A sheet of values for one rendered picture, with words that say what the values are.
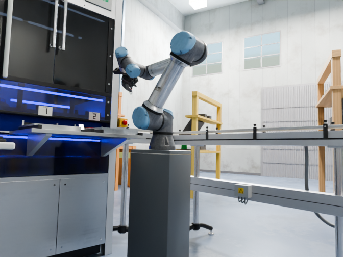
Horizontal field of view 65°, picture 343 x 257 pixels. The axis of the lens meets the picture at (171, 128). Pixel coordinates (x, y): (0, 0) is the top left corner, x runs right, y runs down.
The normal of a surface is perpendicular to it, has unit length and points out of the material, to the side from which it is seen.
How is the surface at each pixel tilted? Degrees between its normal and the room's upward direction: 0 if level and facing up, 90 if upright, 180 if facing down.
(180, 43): 84
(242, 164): 90
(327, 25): 90
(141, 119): 96
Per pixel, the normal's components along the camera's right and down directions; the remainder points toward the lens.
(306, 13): -0.50, -0.08
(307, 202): -0.74, -0.07
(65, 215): 0.67, -0.04
